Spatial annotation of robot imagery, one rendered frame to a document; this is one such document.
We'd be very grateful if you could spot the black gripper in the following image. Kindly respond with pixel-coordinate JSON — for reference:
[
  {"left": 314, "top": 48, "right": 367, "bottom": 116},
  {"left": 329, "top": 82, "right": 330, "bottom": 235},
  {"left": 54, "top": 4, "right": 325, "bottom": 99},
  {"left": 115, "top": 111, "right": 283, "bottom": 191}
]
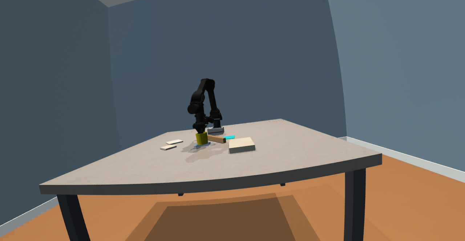
[{"left": 192, "top": 112, "right": 208, "bottom": 134}]

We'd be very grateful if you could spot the long wooden beam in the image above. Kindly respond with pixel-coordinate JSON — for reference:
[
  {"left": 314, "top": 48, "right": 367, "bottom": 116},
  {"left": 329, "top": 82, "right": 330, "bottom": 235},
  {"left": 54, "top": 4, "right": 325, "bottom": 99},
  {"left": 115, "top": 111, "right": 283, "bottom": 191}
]
[{"left": 208, "top": 135, "right": 226, "bottom": 143}]

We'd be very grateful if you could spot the cream rectangular block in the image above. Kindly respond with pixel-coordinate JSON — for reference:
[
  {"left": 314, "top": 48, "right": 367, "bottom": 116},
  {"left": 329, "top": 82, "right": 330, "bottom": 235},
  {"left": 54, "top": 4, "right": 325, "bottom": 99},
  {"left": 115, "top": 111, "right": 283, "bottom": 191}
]
[{"left": 229, "top": 137, "right": 255, "bottom": 153}]

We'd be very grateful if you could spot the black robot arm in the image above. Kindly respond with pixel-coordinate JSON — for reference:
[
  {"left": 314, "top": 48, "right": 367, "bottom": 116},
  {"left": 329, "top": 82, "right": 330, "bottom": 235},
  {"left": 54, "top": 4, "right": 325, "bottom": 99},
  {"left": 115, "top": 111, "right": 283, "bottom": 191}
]
[{"left": 187, "top": 78, "right": 222, "bottom": 128}]

